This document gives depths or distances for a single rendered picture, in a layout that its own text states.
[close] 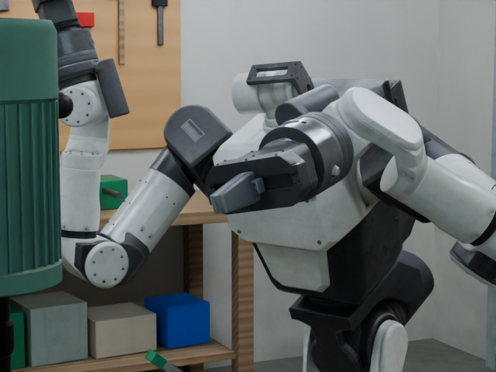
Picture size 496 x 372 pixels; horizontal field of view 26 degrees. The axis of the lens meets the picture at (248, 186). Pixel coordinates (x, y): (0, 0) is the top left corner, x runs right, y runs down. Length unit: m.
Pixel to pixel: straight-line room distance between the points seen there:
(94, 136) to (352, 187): 0.46
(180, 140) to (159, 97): 2.96
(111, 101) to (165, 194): 0.19
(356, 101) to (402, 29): 4.16
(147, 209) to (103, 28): 2.93
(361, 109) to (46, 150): 0.36
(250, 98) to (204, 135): 0.18
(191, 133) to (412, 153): 0.66
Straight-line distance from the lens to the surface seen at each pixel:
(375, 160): 1.61
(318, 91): 1.29
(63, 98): 1.42
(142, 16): 4.77
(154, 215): 1.83
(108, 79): 1.78
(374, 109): 1.26
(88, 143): 1.84
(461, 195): 1.32
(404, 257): 2.05
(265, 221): 1.74
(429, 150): 1.57
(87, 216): 1.79
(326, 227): 1.67
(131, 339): 4.45
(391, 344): 1.90
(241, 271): 4.37
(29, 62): 1.21
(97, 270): 1.78
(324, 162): 1.17
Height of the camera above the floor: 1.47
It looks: 7 degrees down
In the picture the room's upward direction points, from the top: straight up
